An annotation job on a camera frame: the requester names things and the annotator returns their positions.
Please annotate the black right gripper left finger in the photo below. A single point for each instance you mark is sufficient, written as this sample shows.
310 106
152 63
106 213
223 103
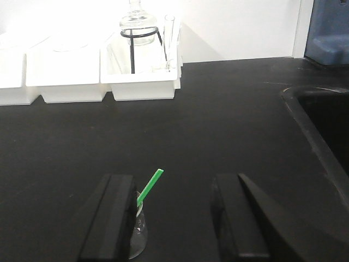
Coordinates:
112 226

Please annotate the white plastic bin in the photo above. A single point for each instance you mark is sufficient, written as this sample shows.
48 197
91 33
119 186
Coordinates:
14 90
65 68
152 79

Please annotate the blue plastic crate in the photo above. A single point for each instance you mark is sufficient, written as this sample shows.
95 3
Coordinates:
327 42

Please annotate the right white plastic bin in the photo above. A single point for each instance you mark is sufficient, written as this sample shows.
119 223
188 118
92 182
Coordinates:
152 79

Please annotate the round glass flask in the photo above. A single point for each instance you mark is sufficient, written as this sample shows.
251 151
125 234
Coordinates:
138 23

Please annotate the green plastic spoon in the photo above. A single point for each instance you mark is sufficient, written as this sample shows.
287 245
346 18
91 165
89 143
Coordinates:
148 187

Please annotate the left white plastic bin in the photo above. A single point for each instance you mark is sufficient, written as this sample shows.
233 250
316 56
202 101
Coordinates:
14 90

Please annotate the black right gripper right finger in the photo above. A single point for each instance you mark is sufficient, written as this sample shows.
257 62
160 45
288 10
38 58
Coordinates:
236 228

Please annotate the glass test tube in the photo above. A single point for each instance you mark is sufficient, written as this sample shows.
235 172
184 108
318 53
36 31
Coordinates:
168 41

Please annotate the black lab sink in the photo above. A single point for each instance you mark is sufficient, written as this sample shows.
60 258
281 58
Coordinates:
322 114

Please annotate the black wire tripod stand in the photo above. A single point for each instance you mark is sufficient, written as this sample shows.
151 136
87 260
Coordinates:
132 52

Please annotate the right front glass beaker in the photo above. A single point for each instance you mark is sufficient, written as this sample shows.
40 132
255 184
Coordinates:
139 237

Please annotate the middle white plastic bin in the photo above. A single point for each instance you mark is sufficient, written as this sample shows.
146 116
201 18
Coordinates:
65 68

